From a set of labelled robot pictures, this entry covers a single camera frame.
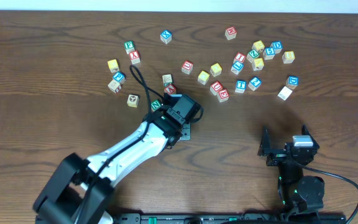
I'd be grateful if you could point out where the red block top right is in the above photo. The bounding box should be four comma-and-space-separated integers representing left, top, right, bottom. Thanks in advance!
225, 27, 237, 40

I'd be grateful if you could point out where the green N block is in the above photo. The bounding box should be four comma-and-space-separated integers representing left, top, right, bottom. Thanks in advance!
150, 100, 162, 112

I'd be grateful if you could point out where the green F block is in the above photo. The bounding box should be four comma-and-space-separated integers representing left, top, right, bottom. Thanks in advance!
124, 40, 135, 54

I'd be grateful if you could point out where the red I block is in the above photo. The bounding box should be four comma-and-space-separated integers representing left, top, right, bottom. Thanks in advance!
233, 52, 246, 64

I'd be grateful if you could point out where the blue 5 block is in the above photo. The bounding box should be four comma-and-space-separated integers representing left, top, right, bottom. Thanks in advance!
263, 47, 275, 60

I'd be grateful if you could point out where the red U block lower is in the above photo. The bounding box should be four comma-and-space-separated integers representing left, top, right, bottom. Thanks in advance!
209, 81, 223, 95

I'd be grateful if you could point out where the plain white block right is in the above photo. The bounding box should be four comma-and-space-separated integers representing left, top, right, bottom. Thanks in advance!
277, 86, 293, 101

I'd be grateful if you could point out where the red E block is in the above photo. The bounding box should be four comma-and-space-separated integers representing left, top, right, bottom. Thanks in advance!
217, 89, 229, 102

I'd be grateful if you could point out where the red Y block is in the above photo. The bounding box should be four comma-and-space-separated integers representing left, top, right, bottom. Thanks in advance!
129, 50, 140, 65

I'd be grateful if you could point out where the blue L block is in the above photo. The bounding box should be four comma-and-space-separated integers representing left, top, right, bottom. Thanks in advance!
231, 61, 244, 75

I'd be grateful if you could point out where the yellow block above Z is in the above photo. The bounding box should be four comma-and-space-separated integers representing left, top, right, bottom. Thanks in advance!
252, 40, 265, 53

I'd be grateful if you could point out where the blue d block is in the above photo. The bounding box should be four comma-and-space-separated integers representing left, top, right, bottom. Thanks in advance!
285, 76, 299, 90
270, 41, 283, 54

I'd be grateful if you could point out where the blue X block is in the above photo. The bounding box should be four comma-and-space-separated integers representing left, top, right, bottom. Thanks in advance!
160, 30, 172, 44

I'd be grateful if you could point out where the plain wooden block left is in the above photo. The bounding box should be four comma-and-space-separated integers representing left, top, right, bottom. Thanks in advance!
108, 80, 122, 93

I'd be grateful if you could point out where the blue T block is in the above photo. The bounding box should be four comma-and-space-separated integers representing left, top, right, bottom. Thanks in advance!
235, 80, 247, 93

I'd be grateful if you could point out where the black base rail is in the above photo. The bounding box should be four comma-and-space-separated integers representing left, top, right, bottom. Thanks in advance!
112, 212, 346, 224

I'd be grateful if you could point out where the monkey picture block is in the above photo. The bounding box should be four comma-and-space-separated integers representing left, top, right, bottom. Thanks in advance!
127, 95, 139, 108

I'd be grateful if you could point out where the yellow block under Z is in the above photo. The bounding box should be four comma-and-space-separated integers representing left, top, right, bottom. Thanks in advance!
252, 58, 264, 71

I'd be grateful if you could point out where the red U block upper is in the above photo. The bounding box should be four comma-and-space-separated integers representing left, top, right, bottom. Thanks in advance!
181, 60, 194, 75

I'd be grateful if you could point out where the yellow 8 block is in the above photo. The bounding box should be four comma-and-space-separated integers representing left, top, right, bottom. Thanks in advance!
282, 51, 295, 64

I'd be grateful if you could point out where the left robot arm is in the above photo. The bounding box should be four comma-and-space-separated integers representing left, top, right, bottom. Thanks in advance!
33, 94, 203, 223

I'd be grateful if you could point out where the blue P block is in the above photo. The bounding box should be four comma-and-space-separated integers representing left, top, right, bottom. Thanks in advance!
112, 72, 126, 85

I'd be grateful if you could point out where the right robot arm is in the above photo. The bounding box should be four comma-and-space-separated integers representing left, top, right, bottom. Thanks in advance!
257, 126, 324, 222

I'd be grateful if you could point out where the blue D block upper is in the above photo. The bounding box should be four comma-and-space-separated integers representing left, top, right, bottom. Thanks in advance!
270, 41, 283, 54

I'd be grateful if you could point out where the blue 2 block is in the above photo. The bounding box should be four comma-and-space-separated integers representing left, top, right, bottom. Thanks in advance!
248, 77, 262, 91

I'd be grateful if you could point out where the green Z block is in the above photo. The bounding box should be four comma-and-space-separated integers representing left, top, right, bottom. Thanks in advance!
246, 49, 260, 63

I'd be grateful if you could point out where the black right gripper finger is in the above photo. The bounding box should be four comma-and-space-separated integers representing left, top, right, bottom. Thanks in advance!
259, 127, 271, 155
301, 124, 318, 145

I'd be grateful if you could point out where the blue D block right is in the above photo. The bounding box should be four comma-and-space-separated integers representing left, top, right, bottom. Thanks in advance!
285, 76, 299, 90

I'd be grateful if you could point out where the red u block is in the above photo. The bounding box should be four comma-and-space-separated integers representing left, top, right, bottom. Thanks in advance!
209, 81, 223, 95
181, 60, 194, 75

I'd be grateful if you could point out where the red A block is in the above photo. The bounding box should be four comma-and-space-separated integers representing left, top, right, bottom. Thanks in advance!
164, 83, 177, 95

